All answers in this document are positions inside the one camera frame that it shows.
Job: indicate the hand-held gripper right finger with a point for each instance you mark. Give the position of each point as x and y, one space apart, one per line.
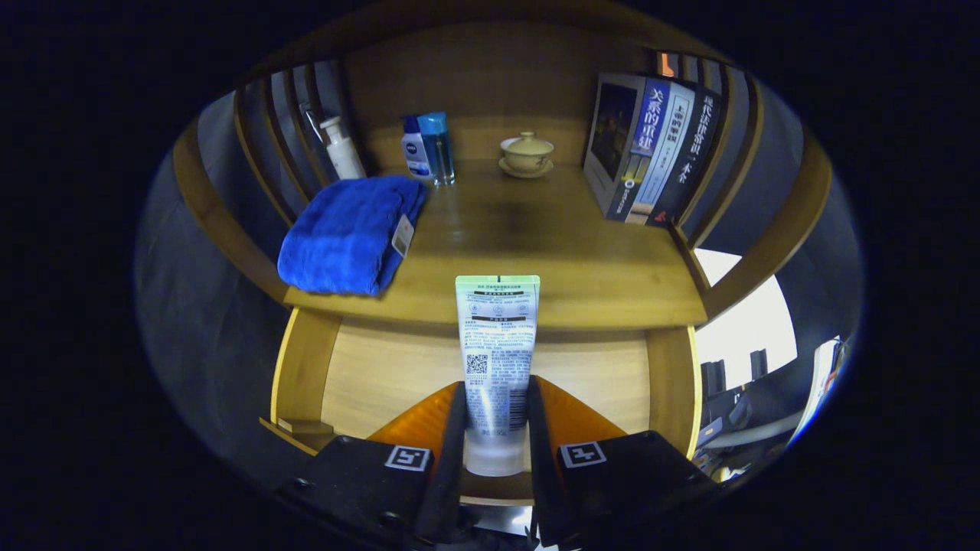
540 459

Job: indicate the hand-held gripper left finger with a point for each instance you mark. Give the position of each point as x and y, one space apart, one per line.
452 459

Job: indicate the wooden drawer with black knob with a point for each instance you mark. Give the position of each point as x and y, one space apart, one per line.
383 375

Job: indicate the white squeeze tube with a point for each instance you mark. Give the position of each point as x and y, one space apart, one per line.
498 344

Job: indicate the wooden countertop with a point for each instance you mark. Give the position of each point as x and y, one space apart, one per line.
521 237

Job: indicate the wooden cabinet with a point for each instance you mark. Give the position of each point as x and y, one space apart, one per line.
475 76

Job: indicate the folded blue towel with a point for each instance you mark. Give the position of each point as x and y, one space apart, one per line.
344 233

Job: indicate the black backdrop cloth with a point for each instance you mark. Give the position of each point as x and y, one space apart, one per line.
199 329

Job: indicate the beige lidded teacup with saucer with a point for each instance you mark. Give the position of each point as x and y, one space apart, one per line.
527 153

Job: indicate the small white and blue bottle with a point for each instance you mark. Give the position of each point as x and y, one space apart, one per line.
415 153

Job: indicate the clear blue bottle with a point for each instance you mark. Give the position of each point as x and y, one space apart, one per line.
438 149

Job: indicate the white pump bottle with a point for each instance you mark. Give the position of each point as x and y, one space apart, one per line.
342 153

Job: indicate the blue spine book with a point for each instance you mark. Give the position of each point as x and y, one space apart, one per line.
612 138

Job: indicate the pale spine book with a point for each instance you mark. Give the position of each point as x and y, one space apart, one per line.
670 145

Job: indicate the black spine book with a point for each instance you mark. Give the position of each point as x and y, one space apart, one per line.
697 145

